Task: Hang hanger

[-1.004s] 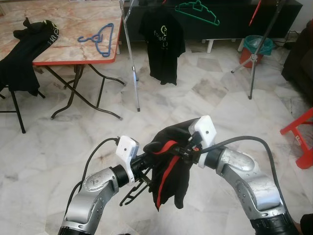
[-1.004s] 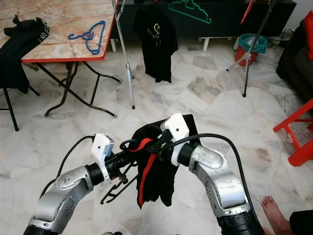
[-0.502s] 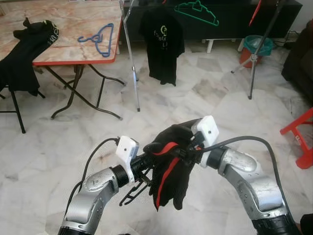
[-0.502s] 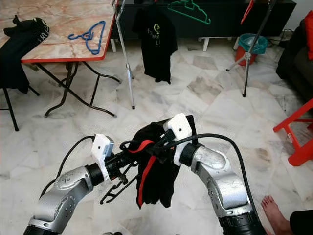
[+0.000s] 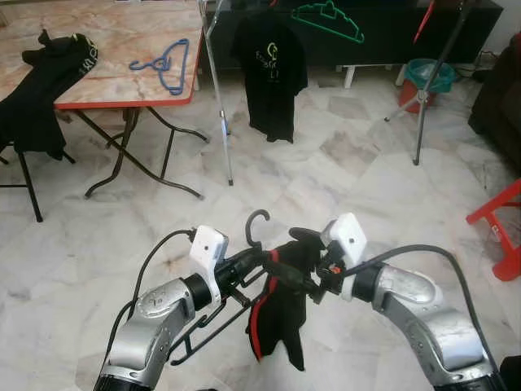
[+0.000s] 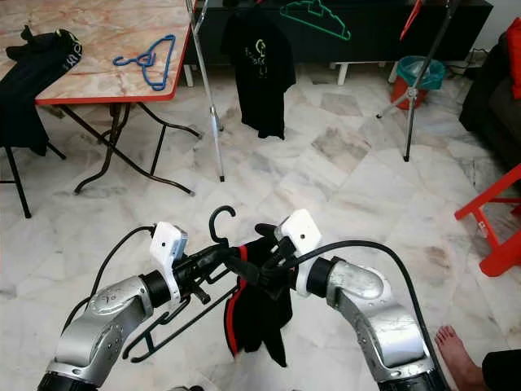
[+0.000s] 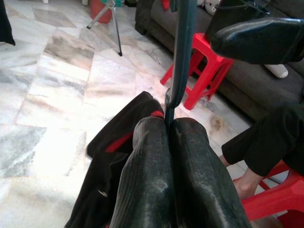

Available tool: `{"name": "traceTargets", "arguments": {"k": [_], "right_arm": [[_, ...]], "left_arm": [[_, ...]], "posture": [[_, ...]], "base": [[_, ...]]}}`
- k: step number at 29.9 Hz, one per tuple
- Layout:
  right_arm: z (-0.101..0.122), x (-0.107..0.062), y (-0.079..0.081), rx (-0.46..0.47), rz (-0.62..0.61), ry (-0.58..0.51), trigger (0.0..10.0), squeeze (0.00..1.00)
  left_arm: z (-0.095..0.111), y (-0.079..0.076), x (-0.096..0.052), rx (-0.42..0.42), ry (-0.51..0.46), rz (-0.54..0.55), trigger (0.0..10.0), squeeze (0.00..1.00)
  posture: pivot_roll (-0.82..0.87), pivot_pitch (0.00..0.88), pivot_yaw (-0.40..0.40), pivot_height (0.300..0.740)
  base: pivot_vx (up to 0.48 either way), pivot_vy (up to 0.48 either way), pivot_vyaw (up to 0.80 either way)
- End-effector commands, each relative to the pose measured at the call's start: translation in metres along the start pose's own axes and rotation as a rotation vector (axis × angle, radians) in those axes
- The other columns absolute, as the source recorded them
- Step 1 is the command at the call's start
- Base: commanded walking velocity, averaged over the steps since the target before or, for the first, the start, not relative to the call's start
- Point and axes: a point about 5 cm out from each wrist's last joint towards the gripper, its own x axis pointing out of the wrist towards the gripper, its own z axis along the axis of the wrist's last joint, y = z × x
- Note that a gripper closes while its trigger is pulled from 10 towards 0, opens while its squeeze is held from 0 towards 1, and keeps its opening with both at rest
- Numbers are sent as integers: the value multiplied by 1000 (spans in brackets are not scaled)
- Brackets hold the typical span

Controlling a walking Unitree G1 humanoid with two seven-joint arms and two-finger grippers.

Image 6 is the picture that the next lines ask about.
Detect red cushion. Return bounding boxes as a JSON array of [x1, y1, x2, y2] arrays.
[[503, 16, 521, 100]]

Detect chrome clothes rack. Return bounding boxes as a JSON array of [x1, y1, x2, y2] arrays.
[[186, 0, 461, 182]]

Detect red bin teal liner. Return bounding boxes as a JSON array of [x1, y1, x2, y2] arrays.
[[389, 55, 447, 111]]

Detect marble table red edge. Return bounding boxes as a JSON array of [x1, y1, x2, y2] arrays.
[[0, 0, 203, 219]]

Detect person leg black trousers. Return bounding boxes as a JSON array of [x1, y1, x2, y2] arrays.
[[480, 349, 521, 391]]

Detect black shirt green print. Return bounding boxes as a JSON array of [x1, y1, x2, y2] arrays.
[[0, 26, 86, 156], [221, 8, 298, 141]]

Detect blue plastic hanger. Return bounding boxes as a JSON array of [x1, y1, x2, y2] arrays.
[[114, 34, 177, 92]]

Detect red plastic stool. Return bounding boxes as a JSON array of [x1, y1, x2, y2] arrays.
[[454, 163, 521, 278]]

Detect dark grey sofa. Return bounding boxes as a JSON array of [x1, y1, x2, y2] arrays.
[[460, 16, 521, 168]]

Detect person bare foot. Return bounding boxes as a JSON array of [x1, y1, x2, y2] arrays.
[[434, 324, 489, 391]]

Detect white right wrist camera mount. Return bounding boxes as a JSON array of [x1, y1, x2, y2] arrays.
[[275, 209, 322, 296]]

